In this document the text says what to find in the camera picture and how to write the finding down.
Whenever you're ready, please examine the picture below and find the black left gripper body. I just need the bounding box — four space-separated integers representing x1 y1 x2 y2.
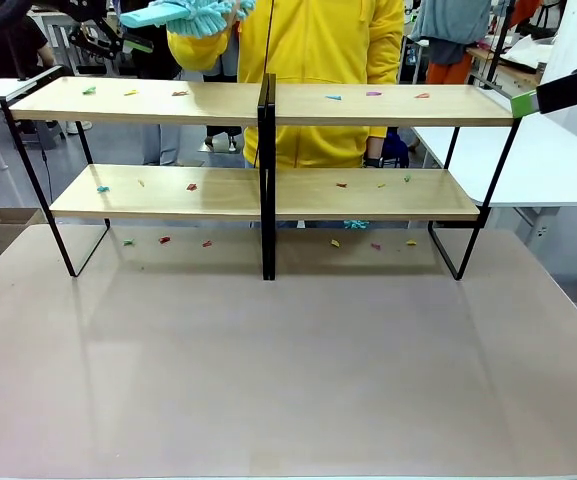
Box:
35 0 122 27

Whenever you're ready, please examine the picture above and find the person right forearm yellow sleeve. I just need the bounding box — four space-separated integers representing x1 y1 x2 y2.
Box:
166 27 235 72

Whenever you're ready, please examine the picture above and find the wooden workbench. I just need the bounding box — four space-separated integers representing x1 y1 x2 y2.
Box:
466 44 549 89

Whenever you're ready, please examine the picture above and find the person in black shirt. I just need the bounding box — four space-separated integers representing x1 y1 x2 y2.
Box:
0 12 57 80

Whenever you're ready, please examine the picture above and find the black metal pole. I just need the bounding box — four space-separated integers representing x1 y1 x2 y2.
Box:
485 0 515 87

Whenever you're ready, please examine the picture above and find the person in grey trousers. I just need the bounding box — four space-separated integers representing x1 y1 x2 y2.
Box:
140 123 182 167

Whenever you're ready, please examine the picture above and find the orange garment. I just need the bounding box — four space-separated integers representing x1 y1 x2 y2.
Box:
426 48 474 85

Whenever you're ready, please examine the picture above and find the blue object behind person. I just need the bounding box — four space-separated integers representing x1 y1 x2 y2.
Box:
382 130 410 169

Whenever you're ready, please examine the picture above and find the cardboard box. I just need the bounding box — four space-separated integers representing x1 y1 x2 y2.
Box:
0 207 49 260

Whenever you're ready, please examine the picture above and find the yellow hoodie person torso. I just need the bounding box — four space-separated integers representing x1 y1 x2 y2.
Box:
236 0 405 170

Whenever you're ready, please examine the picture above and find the thin black hanging cable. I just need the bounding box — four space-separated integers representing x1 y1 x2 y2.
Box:
253 0 276 167

